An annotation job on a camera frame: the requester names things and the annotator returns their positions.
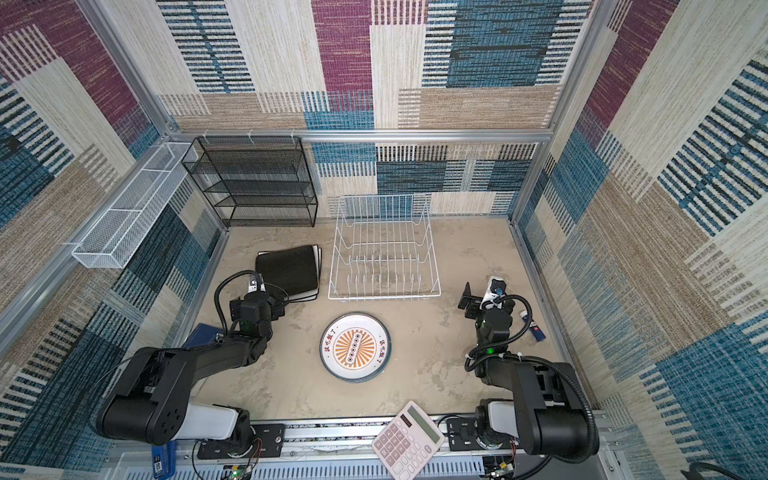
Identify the black square plate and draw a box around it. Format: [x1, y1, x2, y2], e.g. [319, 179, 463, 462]
[255, 247, 298, 297]

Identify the white square plate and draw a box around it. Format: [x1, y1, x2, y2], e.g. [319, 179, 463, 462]
[291, 245, 322, 301]

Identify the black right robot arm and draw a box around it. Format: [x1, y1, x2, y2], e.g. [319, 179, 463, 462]
[458, 277, 600, 464]

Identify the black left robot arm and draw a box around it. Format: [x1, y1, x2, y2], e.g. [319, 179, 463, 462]
[95, 291, 285, 454]

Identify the black mesh shelf rack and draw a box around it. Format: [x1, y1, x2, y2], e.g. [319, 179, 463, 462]
[181, 136, 319, 228]

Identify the small blue white tube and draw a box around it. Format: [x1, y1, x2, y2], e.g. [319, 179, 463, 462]
[520, 310, 546, 342]

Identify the blue book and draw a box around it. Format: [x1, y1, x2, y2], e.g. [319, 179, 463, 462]
[182, 323, 224, 348]

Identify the pink calculator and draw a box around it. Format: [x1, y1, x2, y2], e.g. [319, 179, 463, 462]
[372, 401, 446, 480]

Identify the blue utility tool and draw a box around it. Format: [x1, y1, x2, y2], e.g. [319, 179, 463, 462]
[151, 441, 176, 480]

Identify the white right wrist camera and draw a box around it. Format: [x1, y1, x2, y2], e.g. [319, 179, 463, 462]
[483, 276, 507, 302]

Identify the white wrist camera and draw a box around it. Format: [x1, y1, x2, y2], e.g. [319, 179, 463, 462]
[248, 273, 265, 293]
[483, 276, 507, 302]

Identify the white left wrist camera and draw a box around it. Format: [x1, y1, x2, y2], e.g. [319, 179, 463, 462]
[248, 273, 265, 293]

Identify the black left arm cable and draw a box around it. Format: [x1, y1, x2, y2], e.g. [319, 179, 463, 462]
[213, 269, 265, 337]

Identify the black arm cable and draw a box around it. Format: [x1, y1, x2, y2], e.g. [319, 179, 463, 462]
[213, 269, 265, 337]
[464, 292, 601, 480]

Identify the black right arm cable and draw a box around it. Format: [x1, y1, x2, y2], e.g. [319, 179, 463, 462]
[464, 292, 601, 480]

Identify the white wire dish rack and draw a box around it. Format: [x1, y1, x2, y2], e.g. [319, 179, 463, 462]
[328, 193, 442, 302]

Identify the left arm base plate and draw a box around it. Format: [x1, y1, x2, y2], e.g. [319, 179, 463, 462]
[195, 423, 286, 460]

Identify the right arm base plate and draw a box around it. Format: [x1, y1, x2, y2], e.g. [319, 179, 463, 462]
[441, 416, 520, 452]

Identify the aluminium front rail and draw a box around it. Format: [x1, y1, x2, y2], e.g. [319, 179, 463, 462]
[107, 410, 619, 480]

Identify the white wire wall basket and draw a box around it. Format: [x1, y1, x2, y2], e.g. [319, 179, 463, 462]
[72, 142, 189, 269]

